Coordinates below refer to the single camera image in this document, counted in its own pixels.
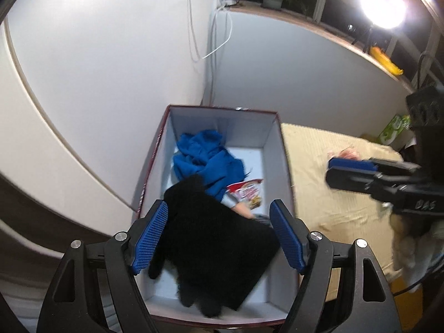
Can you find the person's right hand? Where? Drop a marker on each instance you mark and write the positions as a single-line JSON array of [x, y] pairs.
[[412, 253]]

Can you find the red white snack packet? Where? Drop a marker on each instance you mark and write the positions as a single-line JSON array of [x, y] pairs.
[[247, 190]]

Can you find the black fleece glove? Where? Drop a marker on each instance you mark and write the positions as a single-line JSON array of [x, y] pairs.
[[215, 242]]

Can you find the blue knitted cloth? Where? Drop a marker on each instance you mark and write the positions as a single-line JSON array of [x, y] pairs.
[[204, 159]]

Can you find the brown cardboard box white inside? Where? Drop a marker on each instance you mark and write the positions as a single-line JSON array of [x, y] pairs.
[[270, 152]]

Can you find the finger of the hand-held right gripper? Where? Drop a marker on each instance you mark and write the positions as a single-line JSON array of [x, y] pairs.
[[360, 182], [350, 164]]

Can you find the green tissue box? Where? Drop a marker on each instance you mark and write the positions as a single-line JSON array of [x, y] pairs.
[[393, 130]]

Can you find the white power strip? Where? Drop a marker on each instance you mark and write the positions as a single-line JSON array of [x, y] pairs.
[[228, 1]]

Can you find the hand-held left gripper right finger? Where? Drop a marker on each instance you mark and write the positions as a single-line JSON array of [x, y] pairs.
[[286, 236]]

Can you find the yellow tray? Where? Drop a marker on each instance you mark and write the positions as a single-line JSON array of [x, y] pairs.
[[386, 62]]

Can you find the pink white packet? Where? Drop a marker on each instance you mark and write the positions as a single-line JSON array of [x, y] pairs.
[[347, 154]]

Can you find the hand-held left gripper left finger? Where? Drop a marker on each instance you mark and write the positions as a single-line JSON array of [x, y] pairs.
[[149, 239]]

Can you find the wooden windowsill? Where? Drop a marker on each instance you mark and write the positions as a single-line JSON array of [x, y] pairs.
[[329, 34]]

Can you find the black light tripod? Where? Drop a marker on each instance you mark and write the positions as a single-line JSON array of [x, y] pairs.
[[366, 38]]

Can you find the striped yellow mat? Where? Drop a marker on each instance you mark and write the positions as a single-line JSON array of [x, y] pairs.
[[329, 197]]

